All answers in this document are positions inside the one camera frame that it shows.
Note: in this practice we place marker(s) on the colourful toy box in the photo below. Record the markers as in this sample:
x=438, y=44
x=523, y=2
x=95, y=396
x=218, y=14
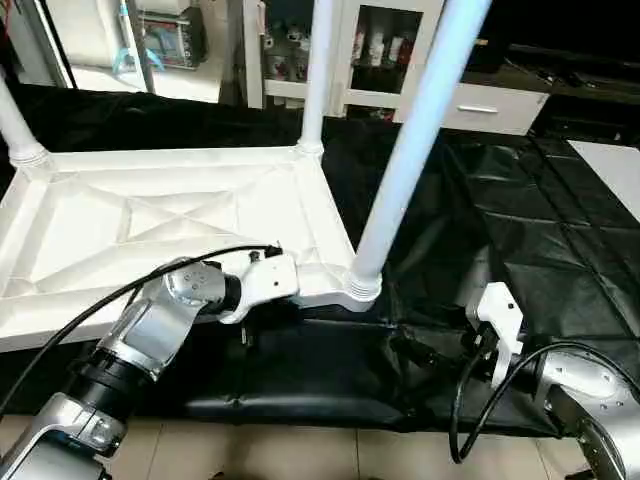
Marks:
x=170, y=38

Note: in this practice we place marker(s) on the white flat board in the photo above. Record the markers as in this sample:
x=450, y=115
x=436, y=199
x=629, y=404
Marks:
x=612, y=175

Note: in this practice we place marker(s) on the white plastic table top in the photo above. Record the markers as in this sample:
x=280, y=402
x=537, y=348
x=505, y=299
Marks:
x=150, y=210

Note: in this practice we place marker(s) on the white framed glass door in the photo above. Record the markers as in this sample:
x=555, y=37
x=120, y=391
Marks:
x=90, y=40

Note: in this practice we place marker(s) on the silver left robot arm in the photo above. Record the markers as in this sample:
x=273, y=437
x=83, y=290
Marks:
x=150, y=330

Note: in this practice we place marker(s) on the dark bookshelf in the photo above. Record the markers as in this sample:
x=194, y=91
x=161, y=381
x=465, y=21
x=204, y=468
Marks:
x=580, y=40

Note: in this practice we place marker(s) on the white plastic table leg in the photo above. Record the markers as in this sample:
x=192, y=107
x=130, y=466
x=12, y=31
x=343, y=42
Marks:
x=410, y=150
x=15, y=130
x=318, y=70

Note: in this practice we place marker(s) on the black work mat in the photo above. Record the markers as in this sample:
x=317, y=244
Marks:
x=540, y=250

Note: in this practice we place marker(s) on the white drawer unit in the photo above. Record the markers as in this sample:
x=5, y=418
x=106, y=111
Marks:
x=500, y=110

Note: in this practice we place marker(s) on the white glass door cabinet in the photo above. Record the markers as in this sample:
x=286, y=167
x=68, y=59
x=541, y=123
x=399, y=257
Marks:
x=345, y=50

